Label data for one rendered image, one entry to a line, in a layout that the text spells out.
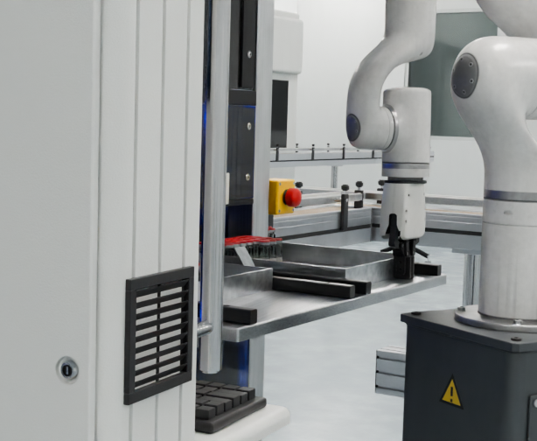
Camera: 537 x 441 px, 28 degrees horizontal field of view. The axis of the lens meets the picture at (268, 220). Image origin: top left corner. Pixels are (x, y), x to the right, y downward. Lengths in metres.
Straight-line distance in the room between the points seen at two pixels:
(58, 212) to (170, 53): 0.18
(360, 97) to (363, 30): 9.12
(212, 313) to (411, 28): 0.88
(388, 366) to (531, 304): 1.35
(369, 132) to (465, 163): 8.63
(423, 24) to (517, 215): 0.44
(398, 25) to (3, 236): 1.05
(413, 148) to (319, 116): 9.27
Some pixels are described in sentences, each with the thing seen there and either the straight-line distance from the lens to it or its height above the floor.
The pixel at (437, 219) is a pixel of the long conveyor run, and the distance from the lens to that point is 2.83.
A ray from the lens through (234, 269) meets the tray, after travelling 1.80.
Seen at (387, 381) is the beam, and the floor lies 0.47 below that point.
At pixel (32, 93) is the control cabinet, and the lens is 1.01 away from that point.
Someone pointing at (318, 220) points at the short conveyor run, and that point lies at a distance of 2.64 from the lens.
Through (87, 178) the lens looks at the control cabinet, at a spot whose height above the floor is 1.10.
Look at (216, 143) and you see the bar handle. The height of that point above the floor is 1.13.
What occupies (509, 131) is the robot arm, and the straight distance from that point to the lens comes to 1.61.
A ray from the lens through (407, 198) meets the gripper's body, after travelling 1.91.
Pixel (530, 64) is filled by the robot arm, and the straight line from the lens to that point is 1.62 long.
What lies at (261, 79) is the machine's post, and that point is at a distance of 2.20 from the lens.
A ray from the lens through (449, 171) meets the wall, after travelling 10.55.
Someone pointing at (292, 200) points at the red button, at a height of 0.99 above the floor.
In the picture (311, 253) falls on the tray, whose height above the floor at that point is 0.90.
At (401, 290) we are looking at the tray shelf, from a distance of 1.88.
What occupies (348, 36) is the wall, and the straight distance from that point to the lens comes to 11.06.
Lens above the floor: 1.15
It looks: 5 degrees down
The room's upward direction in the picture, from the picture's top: 2 degrees clockwise
